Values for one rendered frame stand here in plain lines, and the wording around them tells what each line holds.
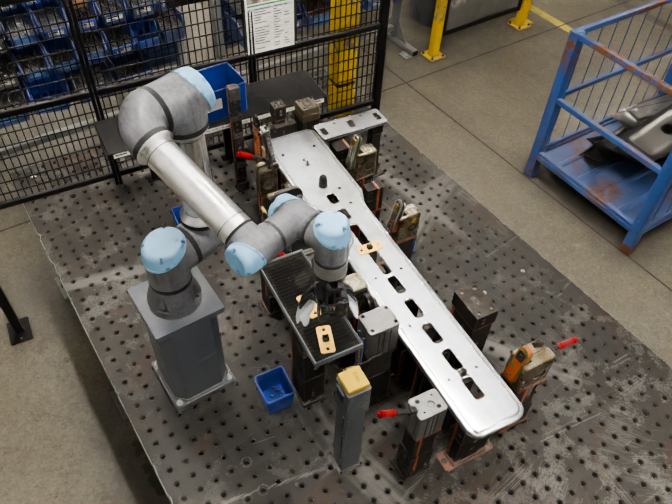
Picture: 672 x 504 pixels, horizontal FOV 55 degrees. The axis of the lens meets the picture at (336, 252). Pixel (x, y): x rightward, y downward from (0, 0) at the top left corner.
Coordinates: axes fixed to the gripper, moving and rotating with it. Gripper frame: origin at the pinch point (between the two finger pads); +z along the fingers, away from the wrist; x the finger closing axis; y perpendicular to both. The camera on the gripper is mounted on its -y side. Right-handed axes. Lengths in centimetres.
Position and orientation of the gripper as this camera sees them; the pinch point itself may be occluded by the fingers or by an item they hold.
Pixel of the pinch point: (326, 316)
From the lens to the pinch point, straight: 160.3
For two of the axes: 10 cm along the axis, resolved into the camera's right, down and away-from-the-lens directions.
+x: 9.8, -1.2, 1.6
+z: -0.3, 6.7, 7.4
